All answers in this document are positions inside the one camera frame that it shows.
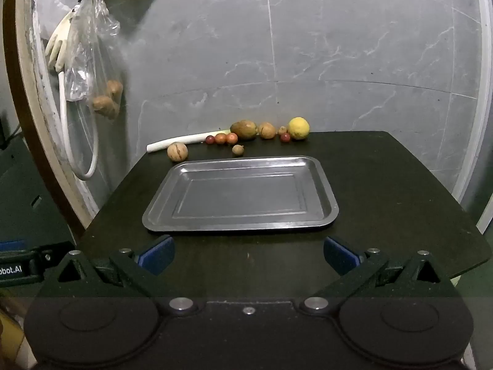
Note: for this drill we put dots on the green cabinet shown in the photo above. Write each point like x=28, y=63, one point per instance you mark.
x=23, y=200

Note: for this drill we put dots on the yellow lemon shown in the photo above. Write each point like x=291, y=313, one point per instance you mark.
x=299, y=128

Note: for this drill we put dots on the metal tray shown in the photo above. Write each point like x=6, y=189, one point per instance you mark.
x=238, y=196

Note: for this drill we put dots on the round brown wrinkled fruit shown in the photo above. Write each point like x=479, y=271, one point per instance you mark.
x=177, y=152

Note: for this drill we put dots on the white leek stalk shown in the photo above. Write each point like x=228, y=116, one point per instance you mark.
x=173, y=142

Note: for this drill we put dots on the brown cracked fruit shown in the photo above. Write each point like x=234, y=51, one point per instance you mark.
x=267, y=130

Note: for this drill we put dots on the clear plastic bag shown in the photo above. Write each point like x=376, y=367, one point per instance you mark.
x=83, y=46

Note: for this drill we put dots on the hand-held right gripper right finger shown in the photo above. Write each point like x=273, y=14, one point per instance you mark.
x=339, y=255

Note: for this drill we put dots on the white frame strip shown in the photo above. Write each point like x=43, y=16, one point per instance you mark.
x=486, y=219

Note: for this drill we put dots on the red cherry tomato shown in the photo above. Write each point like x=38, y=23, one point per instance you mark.
x=285, y=137
x=210, y=139

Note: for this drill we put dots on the small brown longan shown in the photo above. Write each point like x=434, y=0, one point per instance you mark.
x=238, y=150
x=282, y=129

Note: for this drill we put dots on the brown potato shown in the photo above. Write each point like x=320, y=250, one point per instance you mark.
x=104, y=107
x=114, y=89

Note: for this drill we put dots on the curved wooden frame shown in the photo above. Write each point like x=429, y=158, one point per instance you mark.
x=29, y=65

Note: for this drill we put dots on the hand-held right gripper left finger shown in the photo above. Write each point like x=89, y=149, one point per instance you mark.
x=158, y=255

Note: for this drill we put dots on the yellow-brown pear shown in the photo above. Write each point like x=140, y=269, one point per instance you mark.
x=244, y=129

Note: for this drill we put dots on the white rubber glove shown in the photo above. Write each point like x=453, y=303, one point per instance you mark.
x=57, y=46

